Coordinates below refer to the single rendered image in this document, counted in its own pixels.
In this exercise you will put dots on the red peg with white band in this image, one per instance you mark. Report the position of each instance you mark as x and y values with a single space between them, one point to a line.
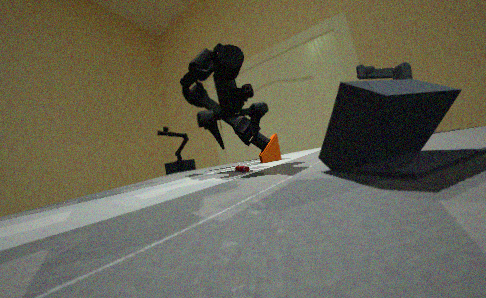
242 168

